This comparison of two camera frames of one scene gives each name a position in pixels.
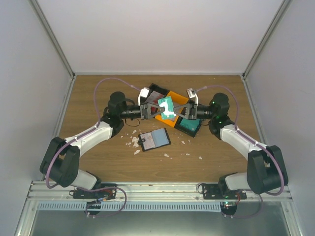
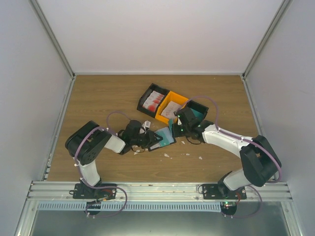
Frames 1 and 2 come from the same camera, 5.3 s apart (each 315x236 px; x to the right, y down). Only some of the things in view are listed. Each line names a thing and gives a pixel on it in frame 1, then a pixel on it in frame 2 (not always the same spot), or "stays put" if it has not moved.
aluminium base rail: x=156 y=191 stays put
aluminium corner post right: x=281 y=12 stays put
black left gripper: x=144 y=115 -> x=151 y=139
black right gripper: x=192 y=112 -> x=175 y=133
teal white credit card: x=169 y=112 -> x=171 y=122
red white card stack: x=154 y=98 stays put
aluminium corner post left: x=37 y=10 stays put
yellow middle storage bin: x=178 y=100 stays put
